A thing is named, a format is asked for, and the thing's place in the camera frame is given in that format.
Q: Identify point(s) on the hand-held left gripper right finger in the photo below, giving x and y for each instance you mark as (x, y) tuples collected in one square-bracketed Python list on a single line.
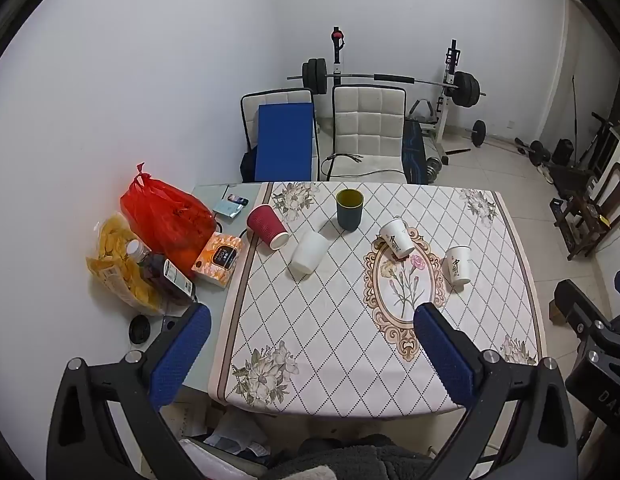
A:
[(445, 355)]

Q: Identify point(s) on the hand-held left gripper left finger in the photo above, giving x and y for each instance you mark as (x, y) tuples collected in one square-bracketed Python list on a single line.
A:
[(182, 355)]

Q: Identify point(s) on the dark teal cup yellow inside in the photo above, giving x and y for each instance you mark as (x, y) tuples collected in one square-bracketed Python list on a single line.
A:
[(350, 212)]

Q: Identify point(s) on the white printed paper cup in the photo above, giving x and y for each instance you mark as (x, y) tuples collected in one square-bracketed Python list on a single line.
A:
[(397, 237), (457, 266)]

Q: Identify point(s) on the red ribbed paper cup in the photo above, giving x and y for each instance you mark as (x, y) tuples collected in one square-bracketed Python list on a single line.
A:
[(266, 225)]

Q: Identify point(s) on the plain white paper cup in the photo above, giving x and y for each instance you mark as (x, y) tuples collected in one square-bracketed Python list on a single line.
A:
[(309, 252)]

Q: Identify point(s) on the black round lid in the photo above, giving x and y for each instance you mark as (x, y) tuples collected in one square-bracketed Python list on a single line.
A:
[(138, 330)]

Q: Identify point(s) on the dark drink bottle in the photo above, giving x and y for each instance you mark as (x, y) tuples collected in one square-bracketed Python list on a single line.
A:
[(162, 272)]

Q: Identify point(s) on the brown wooden chair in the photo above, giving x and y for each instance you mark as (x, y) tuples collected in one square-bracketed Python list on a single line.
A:
[(590, 205)]

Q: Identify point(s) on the crumpled papers and plastic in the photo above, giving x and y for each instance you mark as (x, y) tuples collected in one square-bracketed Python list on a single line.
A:
[(229, 437)]

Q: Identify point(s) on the orange tissue box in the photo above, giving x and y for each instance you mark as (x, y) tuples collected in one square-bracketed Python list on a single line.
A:
[(217, 260)]

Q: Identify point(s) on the floral diamond pattern tablecloth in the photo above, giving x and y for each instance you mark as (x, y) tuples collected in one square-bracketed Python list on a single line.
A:
[(330, 325)]

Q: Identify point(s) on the clear bag of yellow chips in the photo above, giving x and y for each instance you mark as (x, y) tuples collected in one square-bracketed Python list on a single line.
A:
[(112, 255)]

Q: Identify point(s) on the red plastic bag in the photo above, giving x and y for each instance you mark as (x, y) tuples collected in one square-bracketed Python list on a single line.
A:
[(167, 215)]

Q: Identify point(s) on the black speaker box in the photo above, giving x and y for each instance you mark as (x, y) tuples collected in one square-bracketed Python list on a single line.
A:
[(564, 152)]

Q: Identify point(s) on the folded black metal stand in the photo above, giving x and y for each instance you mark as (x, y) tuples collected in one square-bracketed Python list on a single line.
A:
[(597, 140)]

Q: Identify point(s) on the black dumbbells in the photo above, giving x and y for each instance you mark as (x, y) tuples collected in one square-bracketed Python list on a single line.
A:
[(537, 152)]

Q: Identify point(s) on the small dark device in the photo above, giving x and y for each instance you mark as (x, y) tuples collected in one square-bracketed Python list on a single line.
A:
[(238, 200)]

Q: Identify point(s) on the stack of weight plates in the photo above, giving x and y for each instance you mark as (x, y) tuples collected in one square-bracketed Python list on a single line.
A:
[(435, 169)]

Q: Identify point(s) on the short barbell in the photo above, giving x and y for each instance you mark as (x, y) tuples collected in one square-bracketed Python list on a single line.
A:
[(478, 132)]

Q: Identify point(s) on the black bag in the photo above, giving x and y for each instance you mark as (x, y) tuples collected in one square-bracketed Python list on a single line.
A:
[(247, 167)]

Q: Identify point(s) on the dark weight bench pad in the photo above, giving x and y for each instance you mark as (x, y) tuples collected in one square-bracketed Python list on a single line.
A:
[(414, 152)]

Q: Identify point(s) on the white barbell rack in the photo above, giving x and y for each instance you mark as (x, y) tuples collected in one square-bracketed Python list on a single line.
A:
[(447, 110)]

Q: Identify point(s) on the blue folded mat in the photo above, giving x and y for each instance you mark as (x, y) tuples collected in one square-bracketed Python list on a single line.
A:
[(284, 142)]

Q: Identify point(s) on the barbell with black plates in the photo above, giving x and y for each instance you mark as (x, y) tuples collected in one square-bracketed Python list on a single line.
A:
[(465, 89)]

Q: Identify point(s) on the white padded chair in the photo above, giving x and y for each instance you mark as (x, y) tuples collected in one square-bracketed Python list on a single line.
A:
[(250, 110), (370, 125)]

